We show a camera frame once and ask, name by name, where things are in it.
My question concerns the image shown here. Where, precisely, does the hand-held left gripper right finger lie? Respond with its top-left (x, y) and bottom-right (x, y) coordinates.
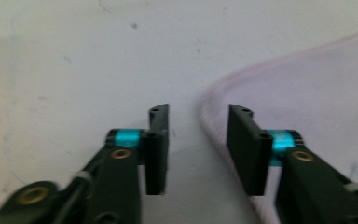
top-left (226, 104), bottom-right (358, 224)

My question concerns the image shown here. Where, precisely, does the white grid mat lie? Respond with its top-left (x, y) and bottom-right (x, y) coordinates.
top-left (0, 0), bottom-right (358, 224)

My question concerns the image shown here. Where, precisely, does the pale purple printed towel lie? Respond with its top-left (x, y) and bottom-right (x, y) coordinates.
top-left (197, 26), bottom-right (358, 224)

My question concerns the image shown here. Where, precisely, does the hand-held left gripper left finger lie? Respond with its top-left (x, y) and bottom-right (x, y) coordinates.
top-left (85, 103), bottom-right (171, 224)

